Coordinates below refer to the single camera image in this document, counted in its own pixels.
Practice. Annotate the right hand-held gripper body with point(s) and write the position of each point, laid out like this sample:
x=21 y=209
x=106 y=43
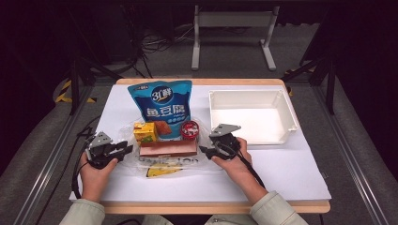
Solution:
x=226 y=140

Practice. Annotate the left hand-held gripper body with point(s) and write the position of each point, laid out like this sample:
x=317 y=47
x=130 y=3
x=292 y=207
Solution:
x=100 y=150

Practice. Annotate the clear plastic smiley bag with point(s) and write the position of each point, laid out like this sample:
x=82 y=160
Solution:
x=131 y=162

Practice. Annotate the red-lidded cup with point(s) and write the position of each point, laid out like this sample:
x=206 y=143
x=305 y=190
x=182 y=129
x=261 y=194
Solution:
x=190 y=129

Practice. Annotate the yellow drink carton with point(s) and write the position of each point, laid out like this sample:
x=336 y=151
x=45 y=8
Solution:
x=144 y=131

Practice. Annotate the white plastic bin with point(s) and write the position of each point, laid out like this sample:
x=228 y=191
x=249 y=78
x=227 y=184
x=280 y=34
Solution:
x=250 y=122

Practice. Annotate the brown rectangular box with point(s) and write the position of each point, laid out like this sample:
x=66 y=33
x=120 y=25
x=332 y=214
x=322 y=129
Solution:
x=169 y=148

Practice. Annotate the blue snack pouch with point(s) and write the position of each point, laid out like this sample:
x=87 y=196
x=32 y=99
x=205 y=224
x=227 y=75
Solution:
x=162 y=103

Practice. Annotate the person's right hand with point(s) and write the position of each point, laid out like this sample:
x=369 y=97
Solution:
x=234 y=162

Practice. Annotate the person's left hand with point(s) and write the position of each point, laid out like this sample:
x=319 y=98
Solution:
x=95 y=175

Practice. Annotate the yellow black hazard tape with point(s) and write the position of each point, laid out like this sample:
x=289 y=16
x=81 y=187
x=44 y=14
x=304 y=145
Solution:
x=64 y=92

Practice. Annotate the black metal stand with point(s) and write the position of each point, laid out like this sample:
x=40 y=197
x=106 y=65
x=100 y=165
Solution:
x=74 y=81
x=330 y=78

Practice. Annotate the aluminium floor rail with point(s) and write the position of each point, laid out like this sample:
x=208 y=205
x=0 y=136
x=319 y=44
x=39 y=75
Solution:
x=353 y=156
x=47 y=168

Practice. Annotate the white metal table frame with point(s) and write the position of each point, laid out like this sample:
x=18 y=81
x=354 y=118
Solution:
x=234 y=19

